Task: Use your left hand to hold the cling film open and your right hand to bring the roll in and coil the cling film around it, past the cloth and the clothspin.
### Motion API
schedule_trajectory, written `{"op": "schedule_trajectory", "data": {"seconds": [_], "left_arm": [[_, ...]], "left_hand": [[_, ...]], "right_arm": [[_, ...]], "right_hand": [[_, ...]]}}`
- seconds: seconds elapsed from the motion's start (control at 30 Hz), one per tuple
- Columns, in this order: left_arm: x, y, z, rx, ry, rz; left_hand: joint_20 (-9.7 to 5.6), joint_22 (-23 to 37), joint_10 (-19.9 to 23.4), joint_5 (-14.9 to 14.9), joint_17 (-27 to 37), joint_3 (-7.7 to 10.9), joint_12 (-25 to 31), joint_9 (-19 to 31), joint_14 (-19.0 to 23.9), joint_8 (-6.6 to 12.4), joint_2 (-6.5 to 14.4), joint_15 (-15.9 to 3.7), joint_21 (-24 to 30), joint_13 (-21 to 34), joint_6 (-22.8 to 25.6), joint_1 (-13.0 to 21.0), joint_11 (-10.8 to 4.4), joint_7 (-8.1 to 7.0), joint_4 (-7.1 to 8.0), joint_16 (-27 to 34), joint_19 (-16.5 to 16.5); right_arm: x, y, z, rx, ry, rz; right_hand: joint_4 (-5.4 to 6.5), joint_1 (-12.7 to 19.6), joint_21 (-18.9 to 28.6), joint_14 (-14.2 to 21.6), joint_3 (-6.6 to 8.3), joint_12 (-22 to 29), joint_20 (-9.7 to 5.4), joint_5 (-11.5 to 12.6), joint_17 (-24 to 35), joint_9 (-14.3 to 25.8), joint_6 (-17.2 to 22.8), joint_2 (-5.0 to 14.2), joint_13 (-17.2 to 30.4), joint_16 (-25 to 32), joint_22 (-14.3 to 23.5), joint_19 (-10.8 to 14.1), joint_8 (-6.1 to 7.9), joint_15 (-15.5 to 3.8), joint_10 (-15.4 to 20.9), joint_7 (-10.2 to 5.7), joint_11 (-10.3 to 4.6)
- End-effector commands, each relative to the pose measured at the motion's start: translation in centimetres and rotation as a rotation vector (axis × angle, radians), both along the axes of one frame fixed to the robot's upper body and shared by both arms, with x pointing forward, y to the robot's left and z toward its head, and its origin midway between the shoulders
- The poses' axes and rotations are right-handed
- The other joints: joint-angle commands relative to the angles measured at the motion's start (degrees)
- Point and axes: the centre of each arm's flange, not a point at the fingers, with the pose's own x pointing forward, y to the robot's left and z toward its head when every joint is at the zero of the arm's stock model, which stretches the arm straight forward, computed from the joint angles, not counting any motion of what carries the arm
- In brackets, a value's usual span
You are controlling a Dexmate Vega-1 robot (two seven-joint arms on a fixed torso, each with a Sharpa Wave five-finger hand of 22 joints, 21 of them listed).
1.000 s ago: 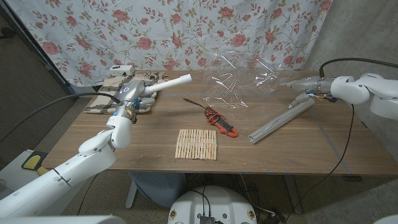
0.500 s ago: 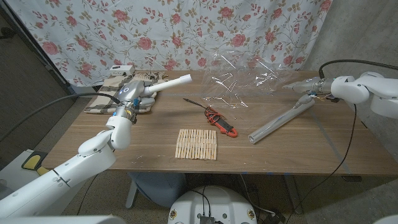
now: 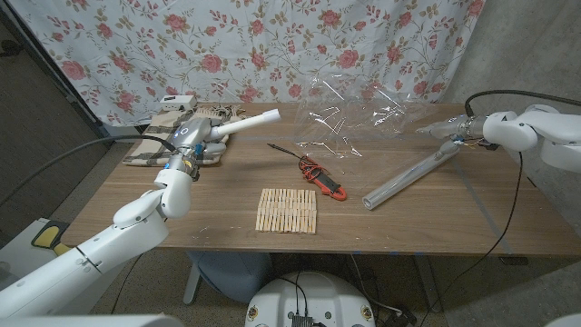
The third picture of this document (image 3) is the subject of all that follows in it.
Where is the clear plastic bag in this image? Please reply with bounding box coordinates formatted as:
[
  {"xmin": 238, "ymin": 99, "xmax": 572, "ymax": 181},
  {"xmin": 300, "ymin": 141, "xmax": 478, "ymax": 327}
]
[{"xmin": 292, "ymin": 72, "xmax": 437, "ymax": 183}]

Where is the wooden clothespin row mat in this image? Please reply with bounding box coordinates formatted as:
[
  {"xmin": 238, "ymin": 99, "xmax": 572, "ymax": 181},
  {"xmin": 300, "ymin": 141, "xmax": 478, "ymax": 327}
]
[{"xmin": 254, "ymin": 187, "xmax": 319, "ymax": 235}]

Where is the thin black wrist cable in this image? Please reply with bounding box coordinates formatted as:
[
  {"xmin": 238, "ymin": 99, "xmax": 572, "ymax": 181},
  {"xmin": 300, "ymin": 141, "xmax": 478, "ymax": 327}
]
[
  {"xmin": 417, "ymin": 152, "xmax": 524, "ymax": 327},
  {"xmin": 111, "ymin": 253, "xmax": 144, "ymax": 314}
]

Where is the yellow and black floor object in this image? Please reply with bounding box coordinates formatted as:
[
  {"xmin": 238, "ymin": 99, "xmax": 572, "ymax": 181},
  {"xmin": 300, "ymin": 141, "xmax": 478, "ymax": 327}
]
[{"xmin": 30, "ymin": 220, "xmax": 72, "ymax": 256}]

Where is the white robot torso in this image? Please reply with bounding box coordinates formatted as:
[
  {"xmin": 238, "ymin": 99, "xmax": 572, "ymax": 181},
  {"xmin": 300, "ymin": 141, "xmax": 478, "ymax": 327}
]
[{"xmin": 244, "ymin": 271, "xmax": 377, "ymax": 327}]

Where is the red clamp meter with leads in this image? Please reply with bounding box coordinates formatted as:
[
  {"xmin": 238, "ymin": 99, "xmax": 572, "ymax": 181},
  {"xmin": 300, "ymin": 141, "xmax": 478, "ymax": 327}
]
[{"xmin": 298, "ymin": 155, "xmax": 349, "ymax": 203}]

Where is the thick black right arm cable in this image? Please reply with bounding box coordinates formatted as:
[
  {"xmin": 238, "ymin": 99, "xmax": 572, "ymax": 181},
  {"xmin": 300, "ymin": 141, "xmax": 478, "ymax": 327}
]
[{"xmin": 463, "ymin": 89, "xmax": 581, "ymax": 118}]

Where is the beige plaid fringed cloth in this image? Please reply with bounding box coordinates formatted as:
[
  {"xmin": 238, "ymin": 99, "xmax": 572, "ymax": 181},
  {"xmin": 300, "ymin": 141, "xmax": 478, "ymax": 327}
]
[{"xmin": 122, "ymin": 104, "xmax": 249, "ymax": 167}]

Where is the white seat leg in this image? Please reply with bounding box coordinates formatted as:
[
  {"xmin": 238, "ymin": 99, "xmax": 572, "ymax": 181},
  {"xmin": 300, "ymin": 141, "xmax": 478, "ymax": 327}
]
[{"xmin": 182, "ymin": 263, "xmax": 203, "ymax": 305}]

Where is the blue-grey seat under table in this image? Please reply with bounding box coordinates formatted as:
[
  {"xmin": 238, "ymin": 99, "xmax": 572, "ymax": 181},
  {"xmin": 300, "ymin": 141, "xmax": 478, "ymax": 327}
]
[{"xmin": 186, "ymin": 252, "xmax": 273, "ymax": 304}]

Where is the thin black left wrist cable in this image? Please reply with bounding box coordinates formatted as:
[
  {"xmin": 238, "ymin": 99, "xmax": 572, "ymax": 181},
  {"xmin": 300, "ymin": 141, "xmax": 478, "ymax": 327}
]
[{"xmin": 111, "ymin": 253, "xmax": 144, "ymax": 314}]

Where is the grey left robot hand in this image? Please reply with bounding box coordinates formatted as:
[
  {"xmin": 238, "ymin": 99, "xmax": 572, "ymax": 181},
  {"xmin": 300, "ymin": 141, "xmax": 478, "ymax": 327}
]
[{"xmin": 170, "ymin": 116, "xmax": 228, "ymax": 167}]

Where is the black test probe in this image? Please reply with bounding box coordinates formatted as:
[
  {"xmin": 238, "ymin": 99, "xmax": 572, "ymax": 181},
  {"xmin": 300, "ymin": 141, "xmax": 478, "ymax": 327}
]
[{"xmin": 266, "ymin": 143, "xmax": 304, "ymax": 160}]

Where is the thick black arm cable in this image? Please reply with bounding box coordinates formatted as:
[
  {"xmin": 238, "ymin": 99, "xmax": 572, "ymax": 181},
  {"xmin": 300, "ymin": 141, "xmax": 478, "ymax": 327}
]
[
  {"xmin": 463, "ymin": 89, "xmax": 581, "ymax": 118},
  {"xmin": 0, "ymin": 134, "xmax": 178, "ymax": 205}
]

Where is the floral rose backdrop cloth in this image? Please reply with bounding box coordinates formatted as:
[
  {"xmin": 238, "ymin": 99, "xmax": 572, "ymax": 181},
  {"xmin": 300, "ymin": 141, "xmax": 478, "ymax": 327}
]
[{"xmin": 6, "ymin": 0, "xmax": 487, "ymax": 127}]

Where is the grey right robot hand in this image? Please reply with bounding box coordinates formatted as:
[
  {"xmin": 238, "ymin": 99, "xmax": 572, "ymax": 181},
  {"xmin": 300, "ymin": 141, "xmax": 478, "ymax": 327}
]
[{"xmin": 416, "ymin": 114, "xmax": 486, "ymax": 158}]

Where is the grey tape strip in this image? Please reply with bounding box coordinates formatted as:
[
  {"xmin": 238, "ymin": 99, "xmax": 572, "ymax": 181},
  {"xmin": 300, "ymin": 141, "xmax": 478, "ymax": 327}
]
[
  {"xmin": 453, "ymin": 158, "xmax": 514, "ymax": 255},
  {"xmin": 226, "ymin": 134, "xmax": 303, "ymax": 141}
]

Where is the grey table leg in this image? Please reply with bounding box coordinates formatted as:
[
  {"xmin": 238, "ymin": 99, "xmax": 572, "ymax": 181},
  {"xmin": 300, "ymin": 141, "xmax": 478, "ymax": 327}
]
[{"xmin": 415, "ymin": 254, "xmax": 442, "ymax": 313}]

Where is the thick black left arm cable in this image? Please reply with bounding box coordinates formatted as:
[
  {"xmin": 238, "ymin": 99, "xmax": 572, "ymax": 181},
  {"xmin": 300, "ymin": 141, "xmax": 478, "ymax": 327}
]
[{"xmin": 0, "ymin": 134, "xmax": 178, "ymax": 205}]

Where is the long clear plastic tube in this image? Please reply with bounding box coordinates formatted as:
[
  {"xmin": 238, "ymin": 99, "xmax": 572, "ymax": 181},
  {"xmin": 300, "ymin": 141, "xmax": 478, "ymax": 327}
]
[{"xmin": 361, "ymin": 142, "xmax": 461, "ymax": 212}]

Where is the white floor platform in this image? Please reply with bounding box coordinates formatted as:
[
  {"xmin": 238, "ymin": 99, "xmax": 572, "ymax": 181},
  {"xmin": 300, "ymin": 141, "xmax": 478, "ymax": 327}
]
[{"xmin": 0, "ymin": 217, "xmax": 69, "ymax": 287}]

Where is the dark partition panel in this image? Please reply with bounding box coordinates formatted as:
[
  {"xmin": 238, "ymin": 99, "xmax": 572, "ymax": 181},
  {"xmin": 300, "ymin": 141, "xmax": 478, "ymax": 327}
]
[{"xmin": 0, "ymin": 6, "xmax": 114, "ymax": 237}]

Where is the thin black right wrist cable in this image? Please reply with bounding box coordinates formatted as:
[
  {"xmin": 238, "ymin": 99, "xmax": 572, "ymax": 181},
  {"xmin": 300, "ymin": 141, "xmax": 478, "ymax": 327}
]
[{"xmin": 417, "ymin": 152, "xmax": 524, "ymax": 327}]

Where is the black floor cable bundle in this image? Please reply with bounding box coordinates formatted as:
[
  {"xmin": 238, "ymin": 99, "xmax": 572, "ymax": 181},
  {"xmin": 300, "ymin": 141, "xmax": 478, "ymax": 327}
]
[{"xmin": 349, "ymin": 253, "xmax": 419, "ymax": 327}]

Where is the white power strip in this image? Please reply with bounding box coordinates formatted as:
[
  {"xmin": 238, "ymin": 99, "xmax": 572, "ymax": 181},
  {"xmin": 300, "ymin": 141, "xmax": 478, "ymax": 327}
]
[{"xmin": 158, "ymin": 94, "xmax": 199, "ymax": 113}]

